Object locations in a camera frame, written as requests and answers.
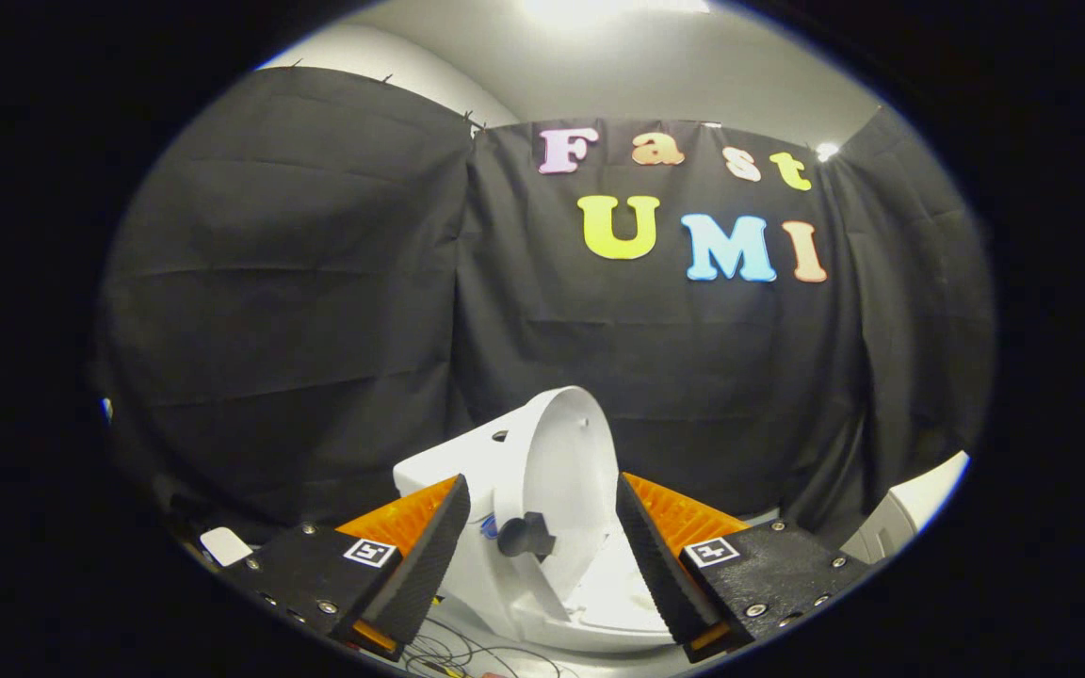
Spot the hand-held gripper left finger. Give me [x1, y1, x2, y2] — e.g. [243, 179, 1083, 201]
[213, 474, 473, 660]

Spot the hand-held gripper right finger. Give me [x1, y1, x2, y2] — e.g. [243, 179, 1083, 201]
[614, 473, 873, 660]

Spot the white toilet lid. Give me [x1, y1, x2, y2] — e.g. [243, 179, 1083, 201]
[494, 386, 621, 604]

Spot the white toilet seat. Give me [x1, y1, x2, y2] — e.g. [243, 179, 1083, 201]
[542, 532, 680, 646]

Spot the white toilet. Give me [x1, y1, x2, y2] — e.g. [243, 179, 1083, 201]
[393, 386, 685, 654]

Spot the small white adapter box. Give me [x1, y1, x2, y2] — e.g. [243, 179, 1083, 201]
[200, 527, 253, 568]

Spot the white cabinet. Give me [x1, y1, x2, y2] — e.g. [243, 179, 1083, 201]
[839, 450, 970, 566]

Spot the black backdrop cloth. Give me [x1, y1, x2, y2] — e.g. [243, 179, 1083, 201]
[95, 66, 996, 547]

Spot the large ceiling light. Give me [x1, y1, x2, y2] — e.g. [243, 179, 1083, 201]
[519, 0, 713, 29]

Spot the black floor cable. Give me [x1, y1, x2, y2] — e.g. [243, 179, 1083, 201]
[406, 617, 564, 678]

